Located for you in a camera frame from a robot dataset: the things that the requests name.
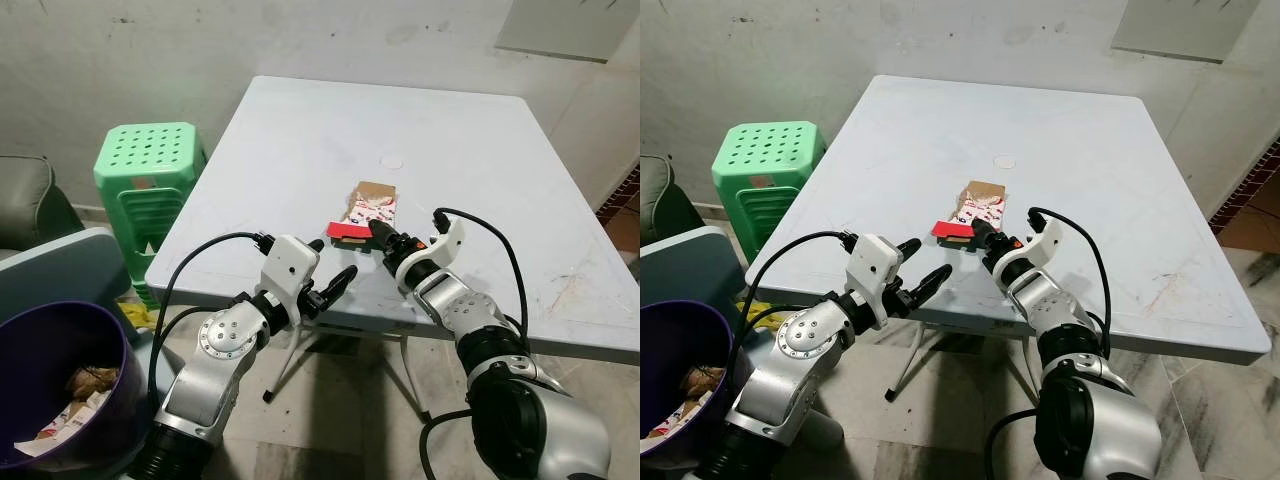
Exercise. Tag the green plastic stool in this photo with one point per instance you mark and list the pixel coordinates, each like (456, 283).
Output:
(770, 155)
(150, 160)

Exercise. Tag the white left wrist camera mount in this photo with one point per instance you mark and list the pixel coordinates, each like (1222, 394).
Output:
(878, 262)
(290, 262)

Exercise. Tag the white flattened carton trash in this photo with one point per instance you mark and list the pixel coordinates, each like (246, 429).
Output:
(65, 425)
(668, 422)

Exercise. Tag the grey blue plastic seat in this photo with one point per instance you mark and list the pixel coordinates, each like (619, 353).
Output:
(60, 270)
(700, 265)

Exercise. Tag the white plastic square table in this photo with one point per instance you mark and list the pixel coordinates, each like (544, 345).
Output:
(1080, 140)
(450, 140)

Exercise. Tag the grey upholstered armchair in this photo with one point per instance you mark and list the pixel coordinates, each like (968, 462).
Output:
(30, 200)
(662, 200)

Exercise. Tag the purple plastic rubbish bin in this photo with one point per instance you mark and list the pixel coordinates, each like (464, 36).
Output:
(30, 335)
(668, 340)

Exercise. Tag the red white printed carton trash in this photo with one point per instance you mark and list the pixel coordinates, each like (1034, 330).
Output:
(985, 208)
(372, 208)

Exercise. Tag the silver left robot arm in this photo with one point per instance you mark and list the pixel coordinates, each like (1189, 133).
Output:
(215, 360)
(790, 370)

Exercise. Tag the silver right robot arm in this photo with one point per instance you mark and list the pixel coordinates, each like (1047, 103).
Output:
(1055, 305)
(470, 315)

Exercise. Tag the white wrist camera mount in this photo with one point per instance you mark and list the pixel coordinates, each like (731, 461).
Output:
(445, 245)
(290, 262)
(1045, 243)
(878, 262)

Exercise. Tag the yellow plastic item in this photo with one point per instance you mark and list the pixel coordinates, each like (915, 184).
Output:
(760, 312)
(138, 314)

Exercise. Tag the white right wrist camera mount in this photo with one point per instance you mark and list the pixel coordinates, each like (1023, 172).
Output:
(445, 245)
(1045, 243)

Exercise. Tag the crumpled brown paper trash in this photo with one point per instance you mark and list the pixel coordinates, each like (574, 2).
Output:
(705, 380)
(92, 381)

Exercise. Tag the round white table hole cap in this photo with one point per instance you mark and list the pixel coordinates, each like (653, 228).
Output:
(1004, 161)

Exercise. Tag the white metal table leg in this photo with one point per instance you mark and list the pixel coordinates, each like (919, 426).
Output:
(908, 362)
(285, 368)
(1026, 362)
(415, 380)

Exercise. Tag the grey wall panel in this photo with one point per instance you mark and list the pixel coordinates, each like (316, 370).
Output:
(1185, 28)

